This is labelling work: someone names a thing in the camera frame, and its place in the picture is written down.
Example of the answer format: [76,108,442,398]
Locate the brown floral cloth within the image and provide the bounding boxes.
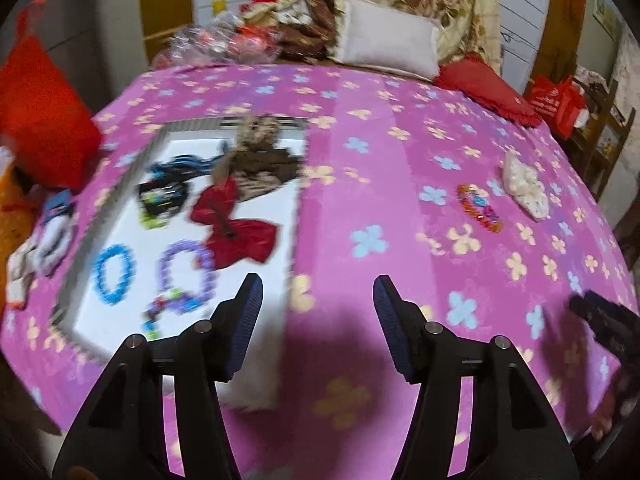
[277,0,346,63]

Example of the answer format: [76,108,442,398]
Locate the white pillow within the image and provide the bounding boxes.
[330,0,441,81]

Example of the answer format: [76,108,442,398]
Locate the black scrunchie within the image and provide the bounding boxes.
[137,180,188,228]

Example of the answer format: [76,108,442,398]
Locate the wall picture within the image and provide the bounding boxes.
[592,0,621,36]

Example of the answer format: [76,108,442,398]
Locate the brown patterned hair bow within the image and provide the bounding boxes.
[212,115,301,203]

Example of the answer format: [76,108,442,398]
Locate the clear plastic bag pile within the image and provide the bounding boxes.
[152,10,281,68]

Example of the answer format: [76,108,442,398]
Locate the orange cloth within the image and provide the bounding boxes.
[0,145,36,281]

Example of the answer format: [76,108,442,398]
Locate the red frilled cushion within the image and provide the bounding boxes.
[434,57,543,127]

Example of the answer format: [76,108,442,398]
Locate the red plush toy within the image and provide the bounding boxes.
[239,0,281,27]

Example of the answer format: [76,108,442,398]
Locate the white lace scrunchie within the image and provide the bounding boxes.
[502,152,551,221]

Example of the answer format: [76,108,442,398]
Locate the pink floral bedsheet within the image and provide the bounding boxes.
[0,62,640,480]

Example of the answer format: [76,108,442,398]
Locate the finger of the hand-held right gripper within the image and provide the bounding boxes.
[569,290,621,338]

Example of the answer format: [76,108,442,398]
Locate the person's right hand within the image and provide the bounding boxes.
[589,400,628,442]

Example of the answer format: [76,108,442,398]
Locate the red cloth bag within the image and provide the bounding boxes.
[0,0,103,191]

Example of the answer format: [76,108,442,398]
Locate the white tray with striped rim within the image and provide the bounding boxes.
[50,116,311,411]

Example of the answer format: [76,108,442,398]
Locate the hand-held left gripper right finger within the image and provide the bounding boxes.
[373,274,581,480]

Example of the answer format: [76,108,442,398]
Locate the wooden shelf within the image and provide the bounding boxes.
[570,65,636,201]

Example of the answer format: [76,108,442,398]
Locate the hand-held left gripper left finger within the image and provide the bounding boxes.
[52,272,264,480]

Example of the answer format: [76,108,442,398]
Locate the red satin hair bow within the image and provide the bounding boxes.
[190,182,280,270]

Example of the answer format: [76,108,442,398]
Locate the blue bead bracelet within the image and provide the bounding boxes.
[95,244,137,306]

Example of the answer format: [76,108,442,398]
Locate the multicolour bead bracelet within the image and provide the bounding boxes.
[142,287,201,337]

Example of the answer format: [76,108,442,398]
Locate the red orange bead bracelet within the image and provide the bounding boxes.
[456,184,503,233]

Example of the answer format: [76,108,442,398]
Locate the purple bead bracelet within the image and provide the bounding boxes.
[157,240,217,306]

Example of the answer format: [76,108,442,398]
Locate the red shopping bag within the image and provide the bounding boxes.
[525,74,588,140]

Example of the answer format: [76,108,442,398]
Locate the blue hair clip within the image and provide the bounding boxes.
[150,154,226,178]

